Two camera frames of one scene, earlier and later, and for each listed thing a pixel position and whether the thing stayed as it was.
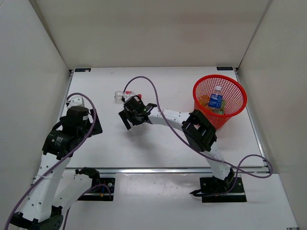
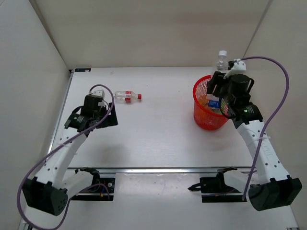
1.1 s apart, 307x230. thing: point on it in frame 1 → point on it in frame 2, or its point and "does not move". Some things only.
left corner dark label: x=83 y=70 does not move
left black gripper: x=97 y=129 → x=111 y=120
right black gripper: x=128 y=112 → x=216 y=84
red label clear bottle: x=118 y=95 does not move
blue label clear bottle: x=216 y=100 does not move
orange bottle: x=204 y=99 does not move
